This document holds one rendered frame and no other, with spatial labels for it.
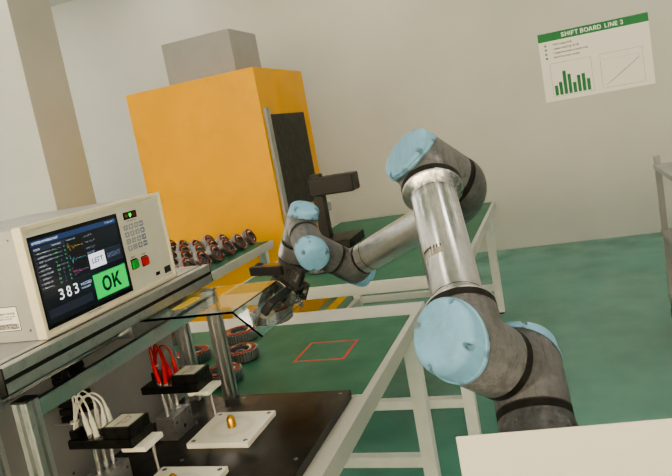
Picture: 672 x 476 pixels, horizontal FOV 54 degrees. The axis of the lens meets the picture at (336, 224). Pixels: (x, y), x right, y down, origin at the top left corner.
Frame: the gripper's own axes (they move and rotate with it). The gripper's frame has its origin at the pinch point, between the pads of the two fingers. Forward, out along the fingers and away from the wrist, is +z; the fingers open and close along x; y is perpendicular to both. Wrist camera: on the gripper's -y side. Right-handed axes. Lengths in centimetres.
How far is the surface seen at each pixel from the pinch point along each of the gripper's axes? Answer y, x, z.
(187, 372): 7.2, -35.4, -3.6
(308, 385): 18.5, -2.2, 9.6
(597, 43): -86, 487, -42
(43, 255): -6, -63, -35
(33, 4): -392, 150, 24
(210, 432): 17.1, -35.2, 6.7
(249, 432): 25.2, -32.1, 1.9
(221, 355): 1.3, -18.5, 3.8
